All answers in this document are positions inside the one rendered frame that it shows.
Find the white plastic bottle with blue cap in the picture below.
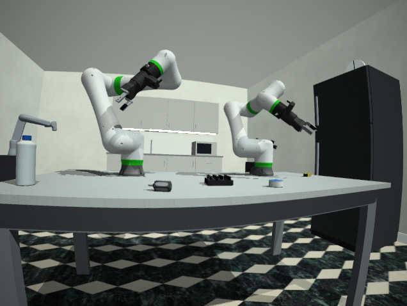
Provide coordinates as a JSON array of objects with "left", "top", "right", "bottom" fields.
[{"left": 15, "top": 135, "right": 36, "bottom": 186}]

